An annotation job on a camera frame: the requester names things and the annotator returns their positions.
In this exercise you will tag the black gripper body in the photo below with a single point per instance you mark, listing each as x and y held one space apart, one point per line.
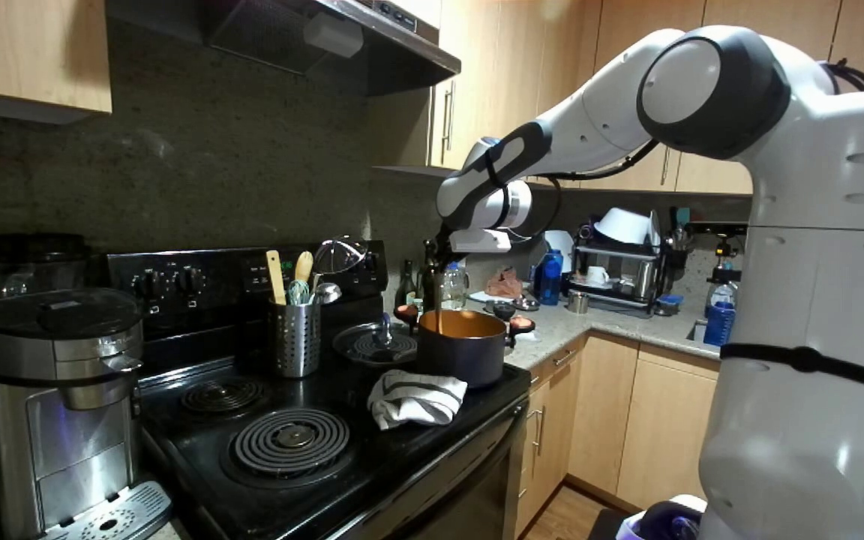
443 259

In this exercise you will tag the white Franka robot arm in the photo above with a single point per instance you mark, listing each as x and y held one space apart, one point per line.
822 249

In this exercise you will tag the black electric stove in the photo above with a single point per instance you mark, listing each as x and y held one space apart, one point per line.
352 468

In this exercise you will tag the clear water bottle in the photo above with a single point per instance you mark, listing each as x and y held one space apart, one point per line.
458 296

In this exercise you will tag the short dark glass bottle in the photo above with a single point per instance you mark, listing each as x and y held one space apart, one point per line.
410 289

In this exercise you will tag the pink cloth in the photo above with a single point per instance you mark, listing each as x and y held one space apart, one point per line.
506 282

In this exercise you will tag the black pan with lid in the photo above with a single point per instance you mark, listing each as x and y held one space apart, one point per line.
374 345

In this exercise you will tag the shiny metal kitchen utensil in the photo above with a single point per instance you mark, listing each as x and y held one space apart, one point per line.
339 255

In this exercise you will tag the blue jug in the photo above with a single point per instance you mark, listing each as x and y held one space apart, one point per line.
549 282

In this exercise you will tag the white grey dish cloth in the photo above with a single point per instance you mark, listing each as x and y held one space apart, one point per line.
411 399

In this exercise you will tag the round wooden spoon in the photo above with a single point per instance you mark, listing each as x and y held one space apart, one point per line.
304 265

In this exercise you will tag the teal silicone utensil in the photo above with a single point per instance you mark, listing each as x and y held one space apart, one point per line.
298 296

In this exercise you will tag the small metal cup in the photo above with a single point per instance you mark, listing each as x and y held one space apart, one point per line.
578 300

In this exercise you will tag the metal utensil holder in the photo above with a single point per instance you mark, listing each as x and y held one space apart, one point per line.
298 345

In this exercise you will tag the flat wooden spatula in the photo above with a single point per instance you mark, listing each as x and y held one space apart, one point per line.
276 274

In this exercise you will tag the white mug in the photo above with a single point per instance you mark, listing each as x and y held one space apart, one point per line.
599 277

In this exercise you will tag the metal dish rack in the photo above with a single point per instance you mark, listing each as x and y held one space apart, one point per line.
618 279

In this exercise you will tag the white bowl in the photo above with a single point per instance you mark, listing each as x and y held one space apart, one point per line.
626 225

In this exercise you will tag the small blue box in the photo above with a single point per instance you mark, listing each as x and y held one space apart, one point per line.
667 305

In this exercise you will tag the wooden base cabinets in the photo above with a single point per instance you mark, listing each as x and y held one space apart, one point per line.
643 422

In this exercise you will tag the dark range hood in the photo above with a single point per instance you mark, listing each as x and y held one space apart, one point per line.
283 33

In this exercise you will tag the blue soap bottle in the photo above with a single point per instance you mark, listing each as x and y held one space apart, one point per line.
721 321

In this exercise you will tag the purple white object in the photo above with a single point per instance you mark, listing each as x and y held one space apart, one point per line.
667 522

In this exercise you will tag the black countertop appliance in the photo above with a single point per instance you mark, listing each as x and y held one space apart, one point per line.
32 259

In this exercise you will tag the silver coffee maker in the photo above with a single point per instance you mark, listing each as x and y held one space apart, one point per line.
61 439

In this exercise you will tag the wooden cabinet beside coffee maker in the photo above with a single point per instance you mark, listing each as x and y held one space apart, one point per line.
22 50

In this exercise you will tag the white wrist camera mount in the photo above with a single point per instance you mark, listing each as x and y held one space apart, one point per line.
482 242

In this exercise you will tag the wooden wall cabinet beside hood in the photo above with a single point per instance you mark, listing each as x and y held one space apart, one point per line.
510 50

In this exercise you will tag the black stereo camera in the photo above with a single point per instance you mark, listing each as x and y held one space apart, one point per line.
721 228

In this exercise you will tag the wooden wall cabinets over sink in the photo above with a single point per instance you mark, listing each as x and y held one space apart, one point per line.
712 176

